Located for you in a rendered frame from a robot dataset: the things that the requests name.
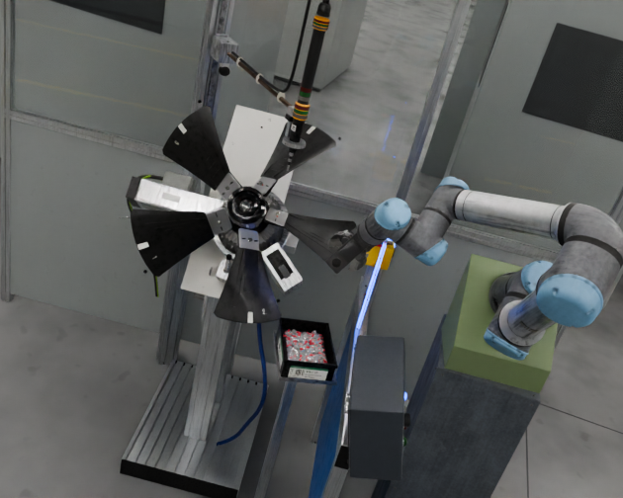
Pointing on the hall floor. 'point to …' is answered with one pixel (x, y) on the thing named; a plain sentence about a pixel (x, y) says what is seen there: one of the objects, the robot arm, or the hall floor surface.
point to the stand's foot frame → (181, 479)
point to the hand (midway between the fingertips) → (339, 258)
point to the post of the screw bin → (275, 439)
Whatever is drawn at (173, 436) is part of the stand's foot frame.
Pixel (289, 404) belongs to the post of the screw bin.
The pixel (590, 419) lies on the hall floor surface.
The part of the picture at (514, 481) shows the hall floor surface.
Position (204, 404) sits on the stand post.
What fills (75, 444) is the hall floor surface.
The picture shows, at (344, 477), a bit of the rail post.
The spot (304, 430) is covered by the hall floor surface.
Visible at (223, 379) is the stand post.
